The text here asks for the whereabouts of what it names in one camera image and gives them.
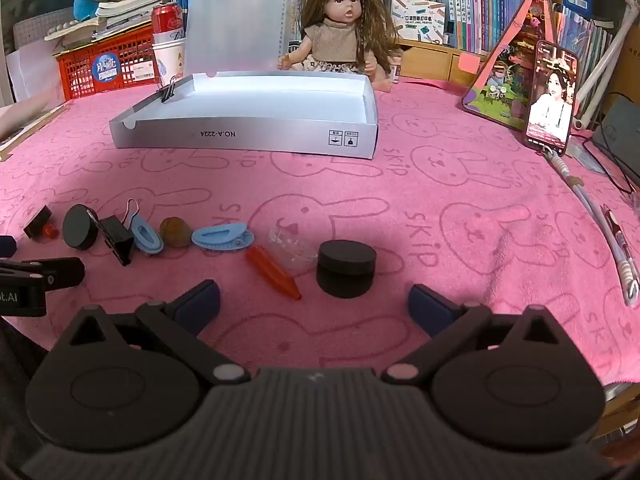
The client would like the red drink can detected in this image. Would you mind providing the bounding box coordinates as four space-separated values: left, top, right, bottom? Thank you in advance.
151 2 187 43

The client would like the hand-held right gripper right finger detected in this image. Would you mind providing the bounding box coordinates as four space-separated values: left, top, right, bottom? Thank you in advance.
382 284 576 385

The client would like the white cardboard box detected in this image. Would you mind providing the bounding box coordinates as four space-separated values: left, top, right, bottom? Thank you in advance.
109 72 379 160

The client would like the small black red stamp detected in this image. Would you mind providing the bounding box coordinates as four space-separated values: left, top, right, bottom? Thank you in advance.
23 205 60 241

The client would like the white paper cup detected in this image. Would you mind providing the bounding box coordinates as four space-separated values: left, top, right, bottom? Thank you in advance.
151 36 188 83

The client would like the grey grid board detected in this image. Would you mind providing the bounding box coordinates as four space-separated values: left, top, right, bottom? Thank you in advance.
12 15 76 53

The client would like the orange-red hair clip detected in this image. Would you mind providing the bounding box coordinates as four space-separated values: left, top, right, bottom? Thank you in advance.
245 245 303 301

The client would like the white printed carton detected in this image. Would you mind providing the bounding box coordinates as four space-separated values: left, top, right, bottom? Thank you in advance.
390 0 447 46

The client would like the colourful picture book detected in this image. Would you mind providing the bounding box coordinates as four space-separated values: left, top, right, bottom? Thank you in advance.
461 0 563 126

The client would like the black round puck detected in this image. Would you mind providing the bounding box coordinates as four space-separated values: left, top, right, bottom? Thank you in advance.
62 204 100 251

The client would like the large black binder clip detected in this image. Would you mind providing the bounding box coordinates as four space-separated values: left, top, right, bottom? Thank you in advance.
87 199 141 267

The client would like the brown-haired doll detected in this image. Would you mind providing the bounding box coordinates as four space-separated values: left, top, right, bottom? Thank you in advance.
277 0 401 92

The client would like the brown stone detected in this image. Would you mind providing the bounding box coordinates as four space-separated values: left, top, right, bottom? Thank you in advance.
160 216 192 248

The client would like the white wrapped cable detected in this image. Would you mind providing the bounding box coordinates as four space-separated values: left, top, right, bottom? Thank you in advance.
542 150 640 307

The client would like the pink rabbit print towel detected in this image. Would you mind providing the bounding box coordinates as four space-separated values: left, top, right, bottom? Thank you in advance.
0 77 640 396

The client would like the row of shelved books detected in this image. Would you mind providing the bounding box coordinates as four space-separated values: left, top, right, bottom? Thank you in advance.
295 0 618 56

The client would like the wooden shelf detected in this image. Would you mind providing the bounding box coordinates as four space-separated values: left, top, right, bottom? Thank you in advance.
400 39 496 82

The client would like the translucent clipboard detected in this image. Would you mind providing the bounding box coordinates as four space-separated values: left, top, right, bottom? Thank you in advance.
184 0 293 78

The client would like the blue hair clip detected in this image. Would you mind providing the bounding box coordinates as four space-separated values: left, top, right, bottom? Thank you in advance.
191 222 255 252
129 214 165 253

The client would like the red plastic basket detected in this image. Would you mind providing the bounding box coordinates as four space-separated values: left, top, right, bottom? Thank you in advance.
55 25 163 101

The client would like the dark grey case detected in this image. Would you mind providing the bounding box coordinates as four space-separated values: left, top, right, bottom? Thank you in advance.
592 95 640 171

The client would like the black round jar lid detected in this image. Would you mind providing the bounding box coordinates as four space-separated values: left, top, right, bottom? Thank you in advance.
319 240 377 275

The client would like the pile of papers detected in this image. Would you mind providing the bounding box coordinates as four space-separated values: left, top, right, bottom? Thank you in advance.
0 92 68 161

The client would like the red white pen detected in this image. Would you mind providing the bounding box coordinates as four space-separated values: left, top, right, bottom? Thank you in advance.
601 204 632 261

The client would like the white paper sheet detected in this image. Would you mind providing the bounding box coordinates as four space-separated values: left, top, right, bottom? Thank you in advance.
5 40 66 103

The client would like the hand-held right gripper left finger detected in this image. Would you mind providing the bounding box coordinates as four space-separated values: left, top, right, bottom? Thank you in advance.
52 280 251 386

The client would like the smartphone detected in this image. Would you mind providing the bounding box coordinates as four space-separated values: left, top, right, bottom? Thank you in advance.
523 40 581 157

